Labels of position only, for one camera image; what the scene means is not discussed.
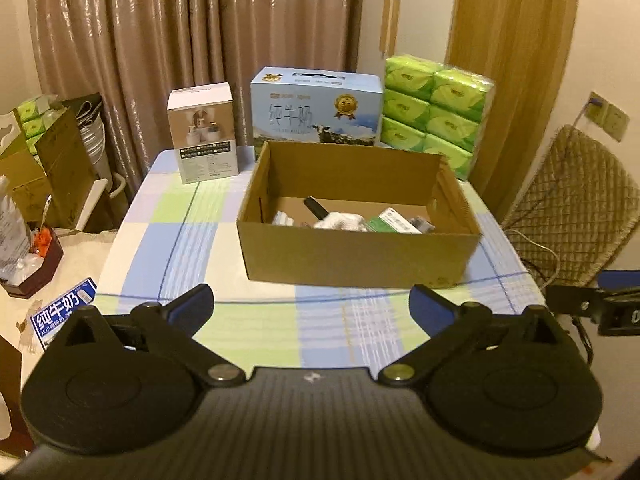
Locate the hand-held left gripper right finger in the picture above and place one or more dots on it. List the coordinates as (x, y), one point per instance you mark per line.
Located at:
(430, 307)

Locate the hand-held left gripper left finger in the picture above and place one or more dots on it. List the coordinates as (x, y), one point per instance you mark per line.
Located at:
(192, 305)

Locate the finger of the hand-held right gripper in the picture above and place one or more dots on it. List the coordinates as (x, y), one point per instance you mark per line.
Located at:
(575, 301)
(620, 279)

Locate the green medicine box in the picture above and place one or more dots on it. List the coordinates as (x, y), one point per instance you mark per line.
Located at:
(395, 222)

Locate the brown cardboard box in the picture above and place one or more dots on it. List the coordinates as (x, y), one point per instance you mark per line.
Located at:
(350, 260)

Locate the white knitted glove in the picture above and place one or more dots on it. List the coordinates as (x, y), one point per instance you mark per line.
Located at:
(340, 222)

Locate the white square plastic case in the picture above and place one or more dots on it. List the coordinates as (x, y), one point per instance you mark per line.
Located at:
(284, 219)

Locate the black bar-shaped object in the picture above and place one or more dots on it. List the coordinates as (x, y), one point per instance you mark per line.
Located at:
(315, 207)

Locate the chair with quilted cover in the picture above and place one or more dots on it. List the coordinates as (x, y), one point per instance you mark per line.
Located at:
(575, 200)

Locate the blue milk carton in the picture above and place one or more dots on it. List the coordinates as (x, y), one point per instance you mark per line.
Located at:
(60, 315)

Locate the white plastic stool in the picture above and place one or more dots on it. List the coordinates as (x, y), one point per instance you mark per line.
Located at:
(92, 205)

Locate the dark brown tray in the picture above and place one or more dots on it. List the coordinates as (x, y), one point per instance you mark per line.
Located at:
(47, 265)

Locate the orange small items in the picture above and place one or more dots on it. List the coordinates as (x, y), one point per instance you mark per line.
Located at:
(42, 240)

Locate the thin metal stick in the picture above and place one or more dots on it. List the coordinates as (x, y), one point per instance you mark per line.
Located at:
(46, 212)

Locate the white appliance product box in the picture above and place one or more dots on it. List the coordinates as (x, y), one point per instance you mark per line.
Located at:
(200, 130)

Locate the charger plug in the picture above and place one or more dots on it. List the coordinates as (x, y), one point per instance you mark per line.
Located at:
(596, 102)

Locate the stacked steel basins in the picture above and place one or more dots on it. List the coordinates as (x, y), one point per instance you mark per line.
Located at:
(95, 150)

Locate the white plastic bag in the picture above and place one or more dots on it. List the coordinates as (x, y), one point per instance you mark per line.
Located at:
(12, 230)

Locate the stack of green tissue packs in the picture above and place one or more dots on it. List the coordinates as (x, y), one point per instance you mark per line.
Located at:
(440, 105)

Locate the green tissue pack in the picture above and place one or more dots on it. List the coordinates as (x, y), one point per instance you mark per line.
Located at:
(32, 110)
(34, 129)

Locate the yellow wooden panel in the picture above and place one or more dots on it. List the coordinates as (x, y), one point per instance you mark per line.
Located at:
(510, 60)

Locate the white carton with cutout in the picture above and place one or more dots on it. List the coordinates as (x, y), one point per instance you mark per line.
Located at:
(7, 135)

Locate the brown shiny curtain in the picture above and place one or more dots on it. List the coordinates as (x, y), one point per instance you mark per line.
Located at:
(150, 35)

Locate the beige wall socket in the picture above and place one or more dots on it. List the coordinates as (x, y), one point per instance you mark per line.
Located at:
(595, 112)
(616, 122)

